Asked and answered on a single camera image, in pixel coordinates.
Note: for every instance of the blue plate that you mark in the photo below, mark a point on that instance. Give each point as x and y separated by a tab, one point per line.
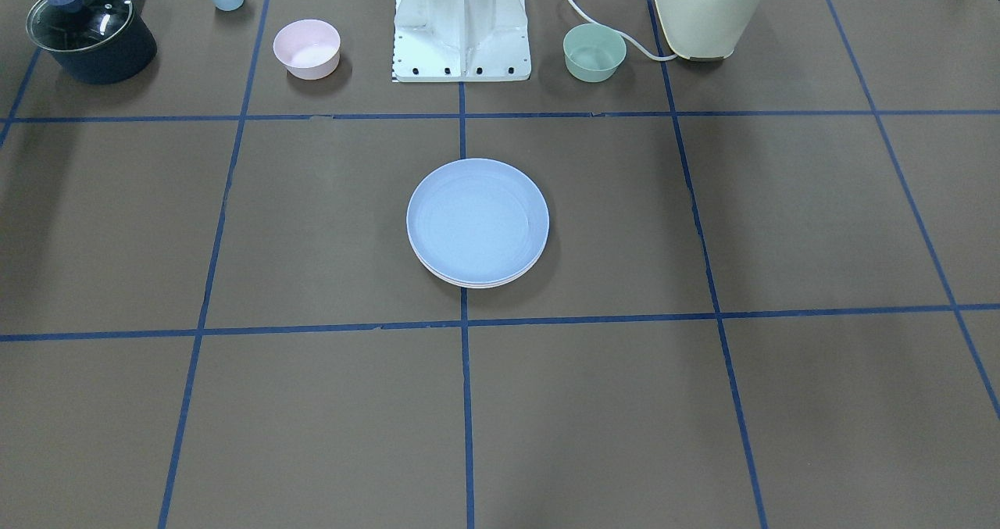
478	220

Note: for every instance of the green bowl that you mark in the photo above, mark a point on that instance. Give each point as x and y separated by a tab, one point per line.
592	53

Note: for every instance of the pink bowl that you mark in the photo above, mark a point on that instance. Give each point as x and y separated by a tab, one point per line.
309	49

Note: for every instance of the white toaster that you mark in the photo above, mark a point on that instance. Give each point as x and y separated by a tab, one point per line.
704	30

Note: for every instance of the dark blue pot with lid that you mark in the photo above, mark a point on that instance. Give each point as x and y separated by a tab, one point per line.
95	41

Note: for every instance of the white pedestal base plate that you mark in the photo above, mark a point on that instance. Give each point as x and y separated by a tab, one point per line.
454	42

